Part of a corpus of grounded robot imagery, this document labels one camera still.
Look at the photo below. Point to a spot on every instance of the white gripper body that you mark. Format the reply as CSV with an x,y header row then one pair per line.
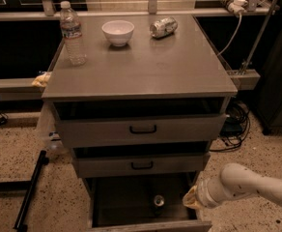
x,y
202,191

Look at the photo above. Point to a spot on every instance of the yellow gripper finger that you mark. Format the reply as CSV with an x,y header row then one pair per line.
x,y
190,199

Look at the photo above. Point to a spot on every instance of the redbull can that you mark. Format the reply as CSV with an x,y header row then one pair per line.
x,y
159,201

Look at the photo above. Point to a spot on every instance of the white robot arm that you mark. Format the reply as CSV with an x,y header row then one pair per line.
x,y
234,182

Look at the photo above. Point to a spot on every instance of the middle grey drawer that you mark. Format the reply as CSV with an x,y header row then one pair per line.
x,y
139,165

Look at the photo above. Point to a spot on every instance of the grey drawer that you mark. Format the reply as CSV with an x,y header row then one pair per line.
x,y
126,204
139,165
137,131

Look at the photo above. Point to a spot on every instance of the bottom grey drawer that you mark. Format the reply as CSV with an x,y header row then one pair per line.
x,y
126,204

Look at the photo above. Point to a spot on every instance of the grey drawer cabinet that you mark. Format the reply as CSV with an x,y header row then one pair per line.
x,y
176,76

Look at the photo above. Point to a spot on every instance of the top grey drawer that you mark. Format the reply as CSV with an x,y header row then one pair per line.
x,y
137,131

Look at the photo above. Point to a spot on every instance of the silver soda can lying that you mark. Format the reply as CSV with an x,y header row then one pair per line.
x,y
163,27

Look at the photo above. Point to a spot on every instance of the clear plastic bag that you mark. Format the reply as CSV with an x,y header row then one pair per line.
x,y
48,133

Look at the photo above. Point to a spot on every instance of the black metal floor stand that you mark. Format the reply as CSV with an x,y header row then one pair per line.
x,y
19,225

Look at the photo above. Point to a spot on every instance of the white ceramic bowl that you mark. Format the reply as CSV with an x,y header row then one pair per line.
x,y
118,32

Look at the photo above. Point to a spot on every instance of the white power strip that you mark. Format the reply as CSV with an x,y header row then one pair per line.
x,y
232,6

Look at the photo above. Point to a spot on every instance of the clear plastic water bottle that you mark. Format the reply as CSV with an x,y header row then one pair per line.
x,y
72,34

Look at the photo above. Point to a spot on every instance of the grey metal rail frame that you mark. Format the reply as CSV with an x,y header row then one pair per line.
x,y
16,75

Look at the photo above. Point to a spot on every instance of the yellow sponge on rail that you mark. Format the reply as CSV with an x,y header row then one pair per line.
x,y
41,80

